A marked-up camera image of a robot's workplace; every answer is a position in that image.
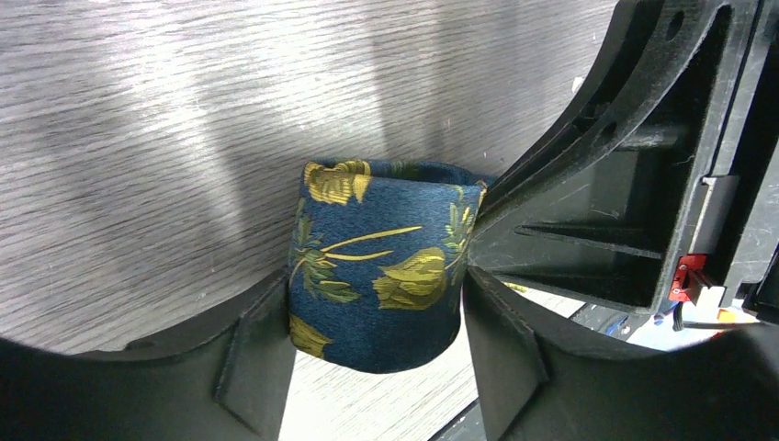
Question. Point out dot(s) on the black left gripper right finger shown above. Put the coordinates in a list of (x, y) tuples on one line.
[(541, 376)]

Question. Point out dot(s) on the blue yellow floral tie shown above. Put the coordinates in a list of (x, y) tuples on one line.
[(377, 258)]

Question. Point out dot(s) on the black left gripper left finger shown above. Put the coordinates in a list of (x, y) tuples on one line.
[(221, 375)]

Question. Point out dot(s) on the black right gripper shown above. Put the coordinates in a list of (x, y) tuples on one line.
[(660, 178)]

